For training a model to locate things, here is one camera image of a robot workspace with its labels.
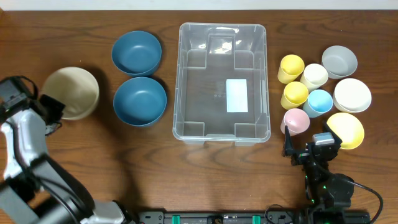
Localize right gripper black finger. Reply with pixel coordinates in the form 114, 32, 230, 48
323, 121, 342, 146
282, 125, 295, 157

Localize pink cup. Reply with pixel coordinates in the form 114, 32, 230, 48
280, 108, 310, 136

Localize light blue cup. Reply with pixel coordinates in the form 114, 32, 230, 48
303, 89, 333, 118

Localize cream bowl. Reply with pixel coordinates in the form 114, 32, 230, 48
41, 67, 100, 120

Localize blue bowl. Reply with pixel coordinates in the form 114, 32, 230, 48
111, 30, 162, 77
113, 77, 167, 127

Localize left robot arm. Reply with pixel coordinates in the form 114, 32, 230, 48
1, 93, 135, 223

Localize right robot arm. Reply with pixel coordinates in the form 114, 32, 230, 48
282, 123, 354, 223

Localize white label in container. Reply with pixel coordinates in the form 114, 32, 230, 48
226, 79, 248, 113

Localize clear plastic container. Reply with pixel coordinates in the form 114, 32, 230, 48
172, 22, 271, 146

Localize yellow bowl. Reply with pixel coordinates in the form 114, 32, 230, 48
326, 113, 364, 150

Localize white bowl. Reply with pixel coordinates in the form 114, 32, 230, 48
333, 78, 372, 113

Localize yellow cup near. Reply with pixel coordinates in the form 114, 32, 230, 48
280, 82, 309, 110

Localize yellow cup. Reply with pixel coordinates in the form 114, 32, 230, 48
280, 82, 309, 110
277, 54, 305, 84

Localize cream cup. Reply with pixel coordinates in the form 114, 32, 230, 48
300, 63, 328, 92

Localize grey bowl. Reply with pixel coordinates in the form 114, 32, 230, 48
322, 45, 358, 79

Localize yellow cup far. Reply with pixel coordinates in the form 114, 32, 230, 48
277, 54, 305, 84

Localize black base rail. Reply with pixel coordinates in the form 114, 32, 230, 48
138, 210, 371, 224

